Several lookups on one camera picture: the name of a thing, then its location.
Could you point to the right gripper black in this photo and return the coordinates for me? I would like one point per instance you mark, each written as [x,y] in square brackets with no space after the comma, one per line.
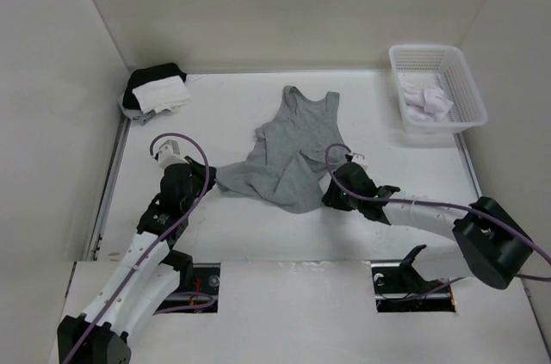
[331,199]

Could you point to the pale pink clothes in basket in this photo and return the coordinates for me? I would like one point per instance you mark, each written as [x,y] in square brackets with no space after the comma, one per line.
[425,102]

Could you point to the grey tank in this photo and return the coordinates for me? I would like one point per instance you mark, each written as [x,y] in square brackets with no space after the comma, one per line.
[135,115]
[287,161]

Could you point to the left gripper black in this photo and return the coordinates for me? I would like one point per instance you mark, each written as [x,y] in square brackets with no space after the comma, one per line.
[196,169]

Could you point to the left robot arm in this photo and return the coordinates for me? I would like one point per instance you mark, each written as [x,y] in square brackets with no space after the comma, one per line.
[151,269]

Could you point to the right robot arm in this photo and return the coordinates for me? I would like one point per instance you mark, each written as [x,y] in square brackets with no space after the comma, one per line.
[490,245]

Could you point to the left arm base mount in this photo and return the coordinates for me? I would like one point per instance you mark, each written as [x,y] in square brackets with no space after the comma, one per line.
[198,293]

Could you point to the folded white tank top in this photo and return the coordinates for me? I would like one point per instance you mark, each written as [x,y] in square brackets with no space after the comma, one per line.
[162,95]

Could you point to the folded grey tank top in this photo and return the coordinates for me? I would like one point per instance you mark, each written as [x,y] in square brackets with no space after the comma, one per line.
[135,115]

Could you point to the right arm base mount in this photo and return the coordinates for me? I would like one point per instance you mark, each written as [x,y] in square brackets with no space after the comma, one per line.
[399,288]

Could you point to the folded black tank top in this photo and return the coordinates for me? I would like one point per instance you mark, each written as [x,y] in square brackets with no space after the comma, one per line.
[147,75]

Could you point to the white plastic basket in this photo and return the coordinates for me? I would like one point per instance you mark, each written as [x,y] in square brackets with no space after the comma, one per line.
[446,67]

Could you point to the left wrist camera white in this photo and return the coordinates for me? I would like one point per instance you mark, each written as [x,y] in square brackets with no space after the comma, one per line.
[168,154]

